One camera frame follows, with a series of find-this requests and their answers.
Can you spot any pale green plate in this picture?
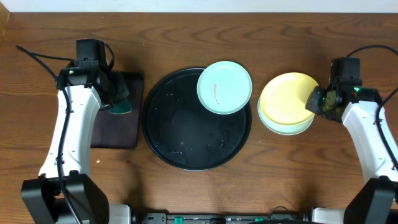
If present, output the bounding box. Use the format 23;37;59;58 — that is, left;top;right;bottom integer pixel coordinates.
197;61;252;115

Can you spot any light blue plate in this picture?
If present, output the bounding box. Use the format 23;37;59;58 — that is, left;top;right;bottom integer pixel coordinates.
257;98;314;136

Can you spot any yellow plate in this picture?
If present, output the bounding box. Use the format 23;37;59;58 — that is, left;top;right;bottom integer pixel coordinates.
260;72;318;125

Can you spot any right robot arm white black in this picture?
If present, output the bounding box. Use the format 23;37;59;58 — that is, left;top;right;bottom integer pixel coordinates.
305;86;397;223

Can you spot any green yellow sponge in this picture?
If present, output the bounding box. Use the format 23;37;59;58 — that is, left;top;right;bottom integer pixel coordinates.
109;99;132;114

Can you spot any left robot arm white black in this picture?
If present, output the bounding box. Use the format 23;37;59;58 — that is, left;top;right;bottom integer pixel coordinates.
21;61;132;223

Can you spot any black rectangular sponge tray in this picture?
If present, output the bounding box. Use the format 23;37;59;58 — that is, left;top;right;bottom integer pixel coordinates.
91;72;144;149

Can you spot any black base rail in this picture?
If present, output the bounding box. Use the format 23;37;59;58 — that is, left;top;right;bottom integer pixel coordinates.
131;206;313;224

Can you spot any round black serving tray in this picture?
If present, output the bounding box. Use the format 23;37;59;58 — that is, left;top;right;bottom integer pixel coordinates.
141;67;252;171

